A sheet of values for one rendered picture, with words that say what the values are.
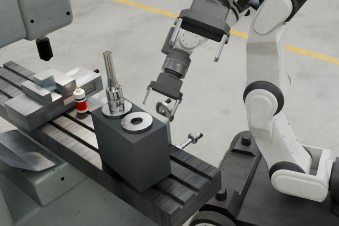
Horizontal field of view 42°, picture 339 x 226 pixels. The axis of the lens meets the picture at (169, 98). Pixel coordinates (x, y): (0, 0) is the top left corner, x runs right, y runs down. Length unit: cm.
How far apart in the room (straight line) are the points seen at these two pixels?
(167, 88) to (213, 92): 202
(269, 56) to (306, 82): 218
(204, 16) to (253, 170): 105
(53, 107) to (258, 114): 74
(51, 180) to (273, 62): 85
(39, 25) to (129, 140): 49
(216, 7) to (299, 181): 88
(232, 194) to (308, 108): 169
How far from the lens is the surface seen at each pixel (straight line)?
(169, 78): 153
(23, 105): 171
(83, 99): 168
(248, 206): 182
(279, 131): 166
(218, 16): 103
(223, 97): 346
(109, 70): 126
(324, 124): 323
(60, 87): 171
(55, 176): 162
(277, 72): 153
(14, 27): 140
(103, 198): 185
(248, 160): 198
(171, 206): 128
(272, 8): 139
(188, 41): 154
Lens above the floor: 189
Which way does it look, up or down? 33 degrees down
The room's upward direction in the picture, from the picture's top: 6 degrees counter-clockwise
